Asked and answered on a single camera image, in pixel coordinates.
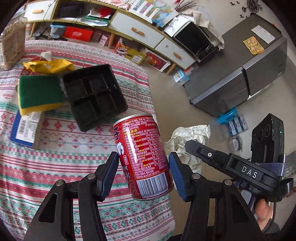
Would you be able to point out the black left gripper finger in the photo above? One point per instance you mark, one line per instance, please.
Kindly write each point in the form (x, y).
(213, 158)

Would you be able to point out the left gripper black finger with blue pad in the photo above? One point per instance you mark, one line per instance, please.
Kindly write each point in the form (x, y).
(217, 210)
(54, 220)

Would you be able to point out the red drink can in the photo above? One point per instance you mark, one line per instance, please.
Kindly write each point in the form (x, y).
(142, 157)

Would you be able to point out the person's right hand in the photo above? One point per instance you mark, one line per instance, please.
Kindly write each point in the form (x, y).
(264, 213)

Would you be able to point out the white blue packets on floor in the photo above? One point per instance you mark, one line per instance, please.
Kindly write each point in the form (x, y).
(237, 125)

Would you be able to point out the blue plastic stool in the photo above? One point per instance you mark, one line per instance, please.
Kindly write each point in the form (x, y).
(227, 116)

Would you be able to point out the patterned knit tablecloth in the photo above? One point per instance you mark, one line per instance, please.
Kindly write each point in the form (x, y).
(64, 152)

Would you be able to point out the white blue carton on floor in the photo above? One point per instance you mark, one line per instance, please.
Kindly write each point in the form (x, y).
(180, 77)

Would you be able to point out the blue white flat box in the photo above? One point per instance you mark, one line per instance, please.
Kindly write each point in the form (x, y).
(26, 129)

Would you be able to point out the grey refrigerator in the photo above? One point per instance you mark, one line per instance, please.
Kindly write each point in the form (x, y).
(233, 74)

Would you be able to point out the black microwave oven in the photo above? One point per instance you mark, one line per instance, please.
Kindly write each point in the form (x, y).
(195, 41)

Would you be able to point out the colourful picture box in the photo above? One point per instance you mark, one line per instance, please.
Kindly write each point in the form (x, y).
(156, 61)

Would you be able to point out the yellow cardboard box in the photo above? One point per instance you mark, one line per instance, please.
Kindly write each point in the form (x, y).
(135, 56)

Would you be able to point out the black plastic compartment tray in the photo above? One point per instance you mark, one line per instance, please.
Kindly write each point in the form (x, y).
(94, 95)

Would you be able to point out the green yellow sponge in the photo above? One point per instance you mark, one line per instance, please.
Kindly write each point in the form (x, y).
(39, 93)

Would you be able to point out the yellow snack wrapper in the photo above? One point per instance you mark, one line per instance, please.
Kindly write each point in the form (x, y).
(53, 67)

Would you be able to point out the red gift box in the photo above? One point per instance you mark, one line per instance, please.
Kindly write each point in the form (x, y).
(78, 33)

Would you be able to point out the clear jar of sticks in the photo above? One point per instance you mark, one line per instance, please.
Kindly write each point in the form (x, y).
(13, 42)

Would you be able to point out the white wood TV cabinet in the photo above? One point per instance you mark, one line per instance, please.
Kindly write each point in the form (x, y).
(123, 24)

